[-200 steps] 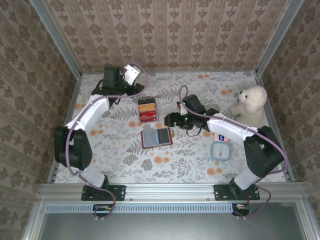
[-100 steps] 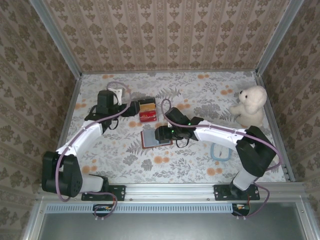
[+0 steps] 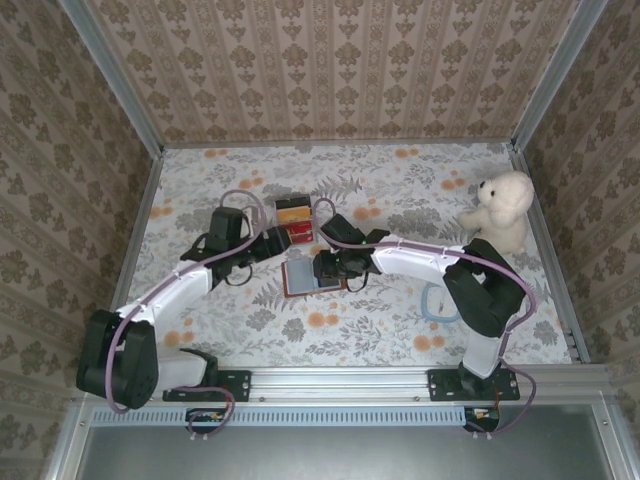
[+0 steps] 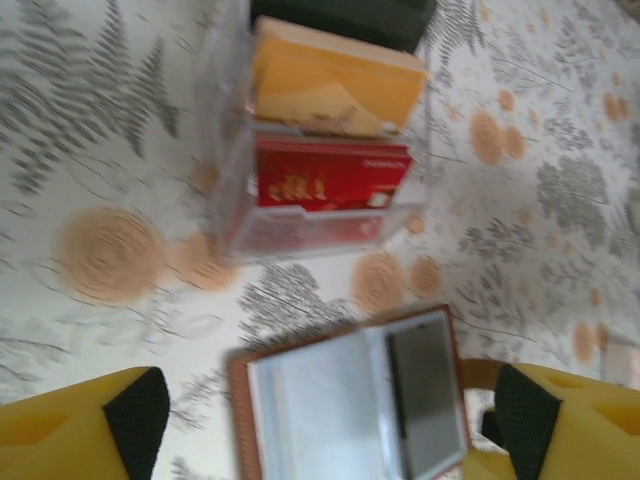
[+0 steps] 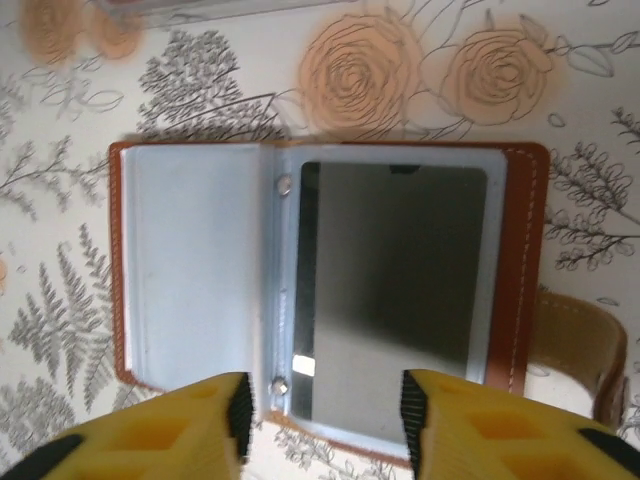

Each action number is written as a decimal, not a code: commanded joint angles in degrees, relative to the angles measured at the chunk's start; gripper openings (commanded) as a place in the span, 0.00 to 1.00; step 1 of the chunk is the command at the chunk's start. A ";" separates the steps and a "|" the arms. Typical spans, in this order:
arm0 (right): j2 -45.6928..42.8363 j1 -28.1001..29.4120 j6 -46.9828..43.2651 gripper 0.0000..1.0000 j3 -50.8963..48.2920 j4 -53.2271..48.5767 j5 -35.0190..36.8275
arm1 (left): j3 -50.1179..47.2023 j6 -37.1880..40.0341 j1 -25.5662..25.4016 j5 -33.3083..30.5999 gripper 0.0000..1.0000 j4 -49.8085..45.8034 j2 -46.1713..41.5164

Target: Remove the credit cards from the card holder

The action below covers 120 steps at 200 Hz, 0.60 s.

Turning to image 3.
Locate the red and yellow box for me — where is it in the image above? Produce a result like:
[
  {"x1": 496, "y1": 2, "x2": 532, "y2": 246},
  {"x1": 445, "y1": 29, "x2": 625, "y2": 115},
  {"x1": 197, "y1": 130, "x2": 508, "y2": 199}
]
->
[{"x1": 283, "y1": 221, "x2": 316, "y2": 245}]

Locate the orange credit card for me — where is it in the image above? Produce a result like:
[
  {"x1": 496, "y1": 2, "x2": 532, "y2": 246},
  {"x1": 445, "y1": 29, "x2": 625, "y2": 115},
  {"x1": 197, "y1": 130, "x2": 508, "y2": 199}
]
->
[{"x1": 276, "y1": 206, "x2": 313, "y2": 224}]

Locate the floral table cover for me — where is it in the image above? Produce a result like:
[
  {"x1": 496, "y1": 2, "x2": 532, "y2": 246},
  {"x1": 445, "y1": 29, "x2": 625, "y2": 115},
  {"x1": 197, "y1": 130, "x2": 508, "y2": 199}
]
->
[{"x1": 106, "y1": 143, "x2": 575, "y2": 370}]

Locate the white plush toy dog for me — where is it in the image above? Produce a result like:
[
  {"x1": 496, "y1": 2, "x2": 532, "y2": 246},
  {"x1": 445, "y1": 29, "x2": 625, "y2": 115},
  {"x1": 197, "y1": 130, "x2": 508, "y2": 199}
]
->
[{"x1": 458, "y1": 170, "x2": 536, "y2": 257}]

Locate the grey metal panel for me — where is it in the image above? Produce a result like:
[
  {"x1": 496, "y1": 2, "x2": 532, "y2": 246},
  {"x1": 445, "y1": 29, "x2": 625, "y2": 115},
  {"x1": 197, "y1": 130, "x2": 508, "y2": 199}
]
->
[{"x1": 73, "y1": 403, "x2": 617, "y2": 480}]

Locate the black wiring port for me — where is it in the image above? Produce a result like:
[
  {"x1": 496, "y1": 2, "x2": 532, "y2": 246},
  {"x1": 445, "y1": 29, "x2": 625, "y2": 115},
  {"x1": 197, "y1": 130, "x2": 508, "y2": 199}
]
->
[{"x1": 185, "y1": 407, "x2": 233, "y2": 436}]

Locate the thin black camera cable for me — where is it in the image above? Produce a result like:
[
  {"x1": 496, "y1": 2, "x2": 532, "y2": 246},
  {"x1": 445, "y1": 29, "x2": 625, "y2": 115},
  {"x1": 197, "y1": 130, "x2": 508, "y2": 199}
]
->
[
  {"x1": 221, "y1": 261, "x2": 255, "y2": 287},
  {"x1": 346, "y1": 271, "x2": 372, "y2": 295}
]

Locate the aluminium frame rail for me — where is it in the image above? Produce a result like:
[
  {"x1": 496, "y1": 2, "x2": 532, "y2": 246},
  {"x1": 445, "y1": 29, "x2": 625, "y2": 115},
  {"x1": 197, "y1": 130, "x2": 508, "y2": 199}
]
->
[{"x1": 73, "y1": 365, "x2": 612, "y2": 402}]

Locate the slotted grey cable duct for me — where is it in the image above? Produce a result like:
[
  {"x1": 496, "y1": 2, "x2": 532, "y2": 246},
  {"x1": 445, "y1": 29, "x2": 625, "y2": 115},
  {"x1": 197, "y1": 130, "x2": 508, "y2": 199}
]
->
[{"x1": 91, "y1": 405, "x2": 469, "y2": 427}]

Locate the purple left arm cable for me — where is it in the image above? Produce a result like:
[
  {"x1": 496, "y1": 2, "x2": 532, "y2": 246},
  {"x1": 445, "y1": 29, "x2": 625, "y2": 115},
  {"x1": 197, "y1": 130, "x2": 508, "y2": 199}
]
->
[{"x1": 106, "y1": 189, "x2": 270, "y2": 444}]

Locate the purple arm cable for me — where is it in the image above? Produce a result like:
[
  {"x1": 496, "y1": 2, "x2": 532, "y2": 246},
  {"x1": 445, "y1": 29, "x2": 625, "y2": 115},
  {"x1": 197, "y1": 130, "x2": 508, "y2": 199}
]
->
[
  {"x1": 106, "y1": 189, "x2": 270, "y2": 444},
  {"x1": 311, "y1": 197, "x2": 539, "y2": 442}
]

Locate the aluminium corner post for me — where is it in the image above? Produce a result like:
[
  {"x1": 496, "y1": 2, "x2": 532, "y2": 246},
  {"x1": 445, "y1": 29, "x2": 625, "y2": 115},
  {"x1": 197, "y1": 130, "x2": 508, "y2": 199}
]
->
[
  {"x1": 510, "y1": 0, "x2": 597, "y2": 151},
  {"x1": 58, "y1": 0, "x2": 167, "y2": 154}
]

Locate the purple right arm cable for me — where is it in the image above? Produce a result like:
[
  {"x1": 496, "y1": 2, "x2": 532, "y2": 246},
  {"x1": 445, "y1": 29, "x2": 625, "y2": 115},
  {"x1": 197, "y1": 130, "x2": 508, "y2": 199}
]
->
[{"x1": 311, "y1": 197, "x2": 539, "y2": 442}]

